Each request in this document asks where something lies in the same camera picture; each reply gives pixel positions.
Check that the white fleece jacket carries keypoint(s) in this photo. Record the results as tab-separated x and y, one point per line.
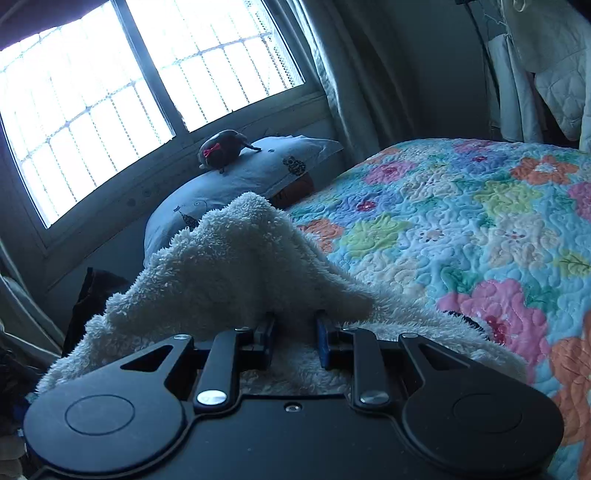
240	258

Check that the floral quilt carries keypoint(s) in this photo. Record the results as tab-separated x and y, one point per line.
461	230

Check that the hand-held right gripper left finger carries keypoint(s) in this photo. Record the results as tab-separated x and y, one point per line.
264	344

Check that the black garment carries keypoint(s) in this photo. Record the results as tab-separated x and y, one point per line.
92	300

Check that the brown pillow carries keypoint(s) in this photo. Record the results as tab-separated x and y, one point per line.
295	188

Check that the white quilted jacket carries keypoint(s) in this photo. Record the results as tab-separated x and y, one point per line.
558	69

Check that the window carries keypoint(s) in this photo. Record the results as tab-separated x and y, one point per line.
138	83

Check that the light blue printed pillow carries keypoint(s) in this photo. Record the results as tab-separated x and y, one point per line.
258	170

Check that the grey curtain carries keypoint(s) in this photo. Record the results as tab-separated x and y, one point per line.
355	69

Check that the white hanging cloth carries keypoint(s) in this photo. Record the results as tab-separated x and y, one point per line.
512	92

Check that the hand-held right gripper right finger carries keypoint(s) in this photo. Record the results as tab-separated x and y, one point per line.
323	346

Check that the grey plush toy red bow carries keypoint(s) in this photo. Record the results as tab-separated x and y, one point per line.
224	147

